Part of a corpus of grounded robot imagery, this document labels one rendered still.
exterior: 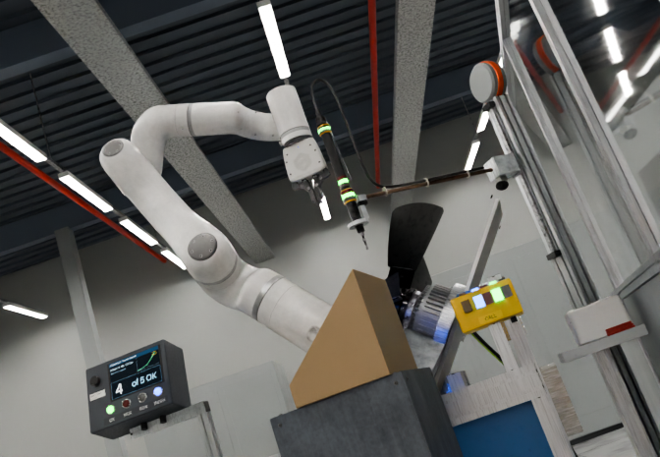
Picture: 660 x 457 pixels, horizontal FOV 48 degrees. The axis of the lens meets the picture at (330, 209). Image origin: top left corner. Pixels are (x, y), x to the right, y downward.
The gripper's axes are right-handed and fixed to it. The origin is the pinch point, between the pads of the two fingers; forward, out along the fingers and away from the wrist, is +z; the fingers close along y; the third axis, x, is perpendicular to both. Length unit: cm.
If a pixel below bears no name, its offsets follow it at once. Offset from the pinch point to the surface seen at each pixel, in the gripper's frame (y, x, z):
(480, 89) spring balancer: 55, 91, -43
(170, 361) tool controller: -57, 11, 24
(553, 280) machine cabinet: 84, 627, -14
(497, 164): 49, 81, -11
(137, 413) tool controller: -68, 6, 35
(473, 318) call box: 26, 9, 42
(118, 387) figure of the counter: -73, 9, 26
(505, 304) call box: 34, 9, 42
